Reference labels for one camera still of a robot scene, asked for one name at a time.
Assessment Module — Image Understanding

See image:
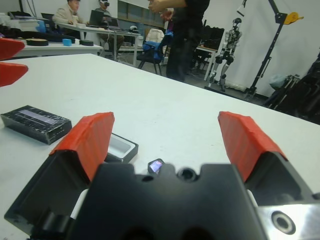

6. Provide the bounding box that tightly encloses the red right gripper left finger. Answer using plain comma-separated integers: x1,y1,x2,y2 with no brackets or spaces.
4,111,116,236

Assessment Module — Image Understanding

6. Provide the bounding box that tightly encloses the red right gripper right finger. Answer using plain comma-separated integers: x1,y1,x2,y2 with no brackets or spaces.
217,111,320,208

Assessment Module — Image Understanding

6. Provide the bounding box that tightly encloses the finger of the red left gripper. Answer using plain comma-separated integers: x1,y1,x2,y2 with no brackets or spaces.
0,37,26,62
0,62,29,88

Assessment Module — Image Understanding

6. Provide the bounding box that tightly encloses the black camera box lid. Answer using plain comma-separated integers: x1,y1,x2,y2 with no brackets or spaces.
0,104,73,146

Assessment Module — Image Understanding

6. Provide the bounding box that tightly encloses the black box base white inlay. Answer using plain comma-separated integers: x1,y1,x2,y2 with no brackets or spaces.
106,132,140,165

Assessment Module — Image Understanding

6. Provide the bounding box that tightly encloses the white side table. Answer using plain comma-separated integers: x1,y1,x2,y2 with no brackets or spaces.
0,39,104,61

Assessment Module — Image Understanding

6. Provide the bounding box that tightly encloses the seated person beige jacket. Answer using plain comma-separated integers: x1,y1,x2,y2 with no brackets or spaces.
51,0,88,26

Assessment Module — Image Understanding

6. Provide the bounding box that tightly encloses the black tripod bag pile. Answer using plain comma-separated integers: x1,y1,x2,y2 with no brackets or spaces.
262,46,320,124

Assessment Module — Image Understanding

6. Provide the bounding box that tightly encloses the black laptop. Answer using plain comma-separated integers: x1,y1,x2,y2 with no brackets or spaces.
88,9,120,29

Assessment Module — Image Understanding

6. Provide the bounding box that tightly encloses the black gantry stand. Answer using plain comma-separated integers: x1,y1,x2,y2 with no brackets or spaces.
203,0,291,102

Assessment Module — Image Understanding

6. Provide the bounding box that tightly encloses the white office desk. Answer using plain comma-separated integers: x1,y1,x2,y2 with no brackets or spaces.
54,22,144,67

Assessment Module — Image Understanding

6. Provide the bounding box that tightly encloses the seated person with VR headset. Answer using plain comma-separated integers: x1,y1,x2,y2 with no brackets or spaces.
94,0,126,56

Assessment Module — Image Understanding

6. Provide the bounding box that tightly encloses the silver humanoid robot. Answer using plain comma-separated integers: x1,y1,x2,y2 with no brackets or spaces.
209,17,245,92

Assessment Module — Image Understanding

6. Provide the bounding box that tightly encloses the blue chair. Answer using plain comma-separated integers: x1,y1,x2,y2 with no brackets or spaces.
136,29,174,76

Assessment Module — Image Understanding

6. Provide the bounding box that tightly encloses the standing person in black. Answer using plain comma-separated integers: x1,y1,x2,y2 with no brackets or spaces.
148,0,211,83

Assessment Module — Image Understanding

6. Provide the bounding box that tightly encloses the white jacket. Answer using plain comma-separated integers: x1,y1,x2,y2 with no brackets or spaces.
144,28,165,44

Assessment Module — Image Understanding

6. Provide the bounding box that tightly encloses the yellow hoist winch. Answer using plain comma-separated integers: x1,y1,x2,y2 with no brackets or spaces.
284,11,305,26

